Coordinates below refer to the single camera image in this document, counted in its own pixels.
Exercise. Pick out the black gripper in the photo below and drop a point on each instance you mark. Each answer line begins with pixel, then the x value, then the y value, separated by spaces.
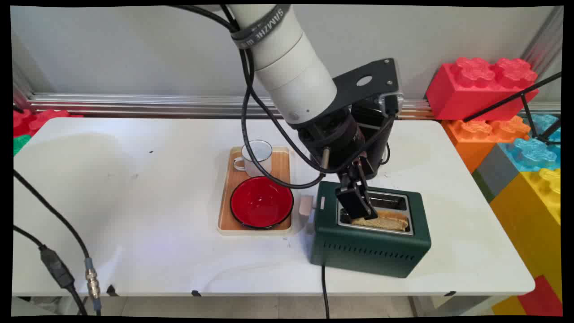
pixel 336 134

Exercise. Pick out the toast slice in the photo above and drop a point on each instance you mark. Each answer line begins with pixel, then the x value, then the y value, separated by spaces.
pixel 385 222

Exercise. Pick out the beige toaster lever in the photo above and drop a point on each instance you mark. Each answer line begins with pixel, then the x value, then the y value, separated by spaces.
pixel 306 207

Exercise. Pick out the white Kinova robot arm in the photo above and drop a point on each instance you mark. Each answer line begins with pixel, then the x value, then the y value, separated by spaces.
pixel 287 67

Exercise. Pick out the dark green toaster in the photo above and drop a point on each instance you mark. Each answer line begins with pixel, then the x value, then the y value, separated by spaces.
pixel 372 251

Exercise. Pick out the wooden serving tray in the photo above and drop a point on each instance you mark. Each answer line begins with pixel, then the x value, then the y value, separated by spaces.
pixel 278 163

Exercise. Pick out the red bowl with black rim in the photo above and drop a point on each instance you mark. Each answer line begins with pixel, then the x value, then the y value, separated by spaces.
pixel 261 202

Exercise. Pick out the white enamel mug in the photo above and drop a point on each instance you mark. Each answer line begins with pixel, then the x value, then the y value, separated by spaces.
pixel 256 159

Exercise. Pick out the orange toy block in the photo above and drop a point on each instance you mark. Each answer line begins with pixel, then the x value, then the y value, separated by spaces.
pixel 475 139

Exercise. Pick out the grey toy block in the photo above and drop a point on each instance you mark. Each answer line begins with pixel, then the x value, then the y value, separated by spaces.
pixel 495 172

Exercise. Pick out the large red toy block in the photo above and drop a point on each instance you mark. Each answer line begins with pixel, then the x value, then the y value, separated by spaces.
pixel 475 92

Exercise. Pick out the yellow toy block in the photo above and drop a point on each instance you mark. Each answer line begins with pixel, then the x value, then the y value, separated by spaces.
pixel 529 224

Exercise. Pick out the light blue toy block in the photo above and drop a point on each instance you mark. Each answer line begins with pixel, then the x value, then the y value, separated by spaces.
pixel 533 152

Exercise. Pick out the black tripod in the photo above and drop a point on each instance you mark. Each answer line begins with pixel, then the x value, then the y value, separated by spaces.
pixel 529 114

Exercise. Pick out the small red toy block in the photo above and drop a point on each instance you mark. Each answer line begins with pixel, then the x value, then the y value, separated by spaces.
pixel 545 298

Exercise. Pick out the green toy block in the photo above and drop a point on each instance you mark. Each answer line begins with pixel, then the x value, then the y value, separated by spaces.
pixel 20 144

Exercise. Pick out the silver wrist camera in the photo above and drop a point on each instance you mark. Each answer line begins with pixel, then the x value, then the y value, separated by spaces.
pixel 391 103

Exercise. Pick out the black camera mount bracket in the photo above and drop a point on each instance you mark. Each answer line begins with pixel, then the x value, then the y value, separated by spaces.
pixel 358 87

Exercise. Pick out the aluminium frame rail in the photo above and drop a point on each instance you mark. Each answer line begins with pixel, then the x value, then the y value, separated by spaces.
pixel 157 105

